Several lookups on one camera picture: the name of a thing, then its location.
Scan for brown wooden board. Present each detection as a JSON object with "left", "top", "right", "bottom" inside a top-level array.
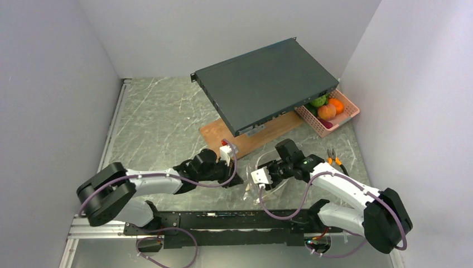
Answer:
[{"left": 199, "top": 112, "right": 303, "bottom": 158}]

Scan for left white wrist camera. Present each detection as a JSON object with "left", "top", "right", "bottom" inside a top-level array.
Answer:
[{"left": 219, "top": 139, "right": 238, "bottom": 166}]

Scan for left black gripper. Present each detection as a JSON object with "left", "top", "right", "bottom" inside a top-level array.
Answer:
[{"left": 197, "top": 156, "right": 243, "bottom": 189}]

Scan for orange fake fruit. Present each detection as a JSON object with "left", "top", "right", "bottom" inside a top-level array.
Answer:
[{"left": 328, "top": 98, "right": 344, "bottom": 115}]

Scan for clear zip top bag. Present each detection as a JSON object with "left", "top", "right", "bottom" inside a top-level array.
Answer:
[{"left": 242, "top": 149, "right": 288, "bottom": 205}]

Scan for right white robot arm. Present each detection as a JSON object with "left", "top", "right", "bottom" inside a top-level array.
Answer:
[{"left": 252, "top": 139, "right": 413, "bottom": 254}]

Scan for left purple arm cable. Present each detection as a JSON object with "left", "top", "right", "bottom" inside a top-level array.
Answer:
[{"left": 78, "top": 138, "right": 238, "bottom": 218}]

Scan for pink perforated plastic tray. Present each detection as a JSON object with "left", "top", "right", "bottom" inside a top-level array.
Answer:
[{"left": 296, "top": 89, "right": 360, "bottom": 137}]

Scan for orange handled pliers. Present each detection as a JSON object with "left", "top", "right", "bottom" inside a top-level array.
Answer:
[{"left": 327, "top": 149, "right": 349, "bottom": 176}]

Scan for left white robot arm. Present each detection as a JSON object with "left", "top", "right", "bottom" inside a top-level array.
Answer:
[{"left": 76, "top": 143, "right": 243, "bottom": 235}]

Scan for red orange fake peach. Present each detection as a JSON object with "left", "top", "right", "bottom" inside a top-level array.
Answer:
[{"left": 317, "top": 104, "right": 336, "bottom": 121}]

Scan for aluminium frame rail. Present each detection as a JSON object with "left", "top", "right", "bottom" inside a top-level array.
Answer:
[{"left": 59, "top": 216, "right": 130, "bottom": 268}]

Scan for purple fake eggplant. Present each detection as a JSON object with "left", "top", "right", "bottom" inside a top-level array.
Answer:
[{"left": 317, "top": 117, "right": 333, "bottom": 129}]

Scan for dark rack server chassis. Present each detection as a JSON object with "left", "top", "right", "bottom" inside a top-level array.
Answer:
[{"left": 190, "top": 37, "right": 339, "bottom": 137}]

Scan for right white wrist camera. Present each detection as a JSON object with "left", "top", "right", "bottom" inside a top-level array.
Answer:
[{"left": 250, "top": 167, "right": 273, "bottom": 188}]

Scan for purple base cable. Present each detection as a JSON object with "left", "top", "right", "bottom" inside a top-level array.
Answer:
[{"left": 136, "top": 227, "right": 200, "bottom": 268}]

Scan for bumpy green fake fruit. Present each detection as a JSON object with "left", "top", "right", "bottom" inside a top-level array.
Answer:
[{"left": 310, "top": 95, "right": 328, "bottom": 108}]

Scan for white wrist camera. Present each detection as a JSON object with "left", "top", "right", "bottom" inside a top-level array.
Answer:
[
  {"left": 219, "top": 139, "right": 238, "bottom": 166},
  {"left": 250, "top": 167, "right": 273, "bottom": 188}
]

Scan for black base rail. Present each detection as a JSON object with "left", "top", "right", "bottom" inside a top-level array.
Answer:
[{"left": 123, "top": 209, "right": 342, "bottom": 249}]

